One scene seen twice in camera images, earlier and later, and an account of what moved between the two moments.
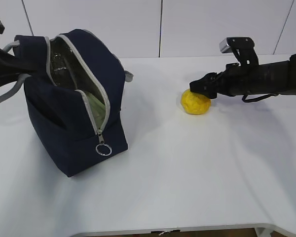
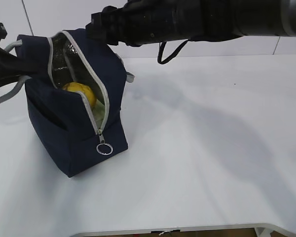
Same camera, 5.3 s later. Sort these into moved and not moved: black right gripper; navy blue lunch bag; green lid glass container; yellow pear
Moved: yellow pear; black right gripper
Not moved: green lid glass container; navy blue lunch bag
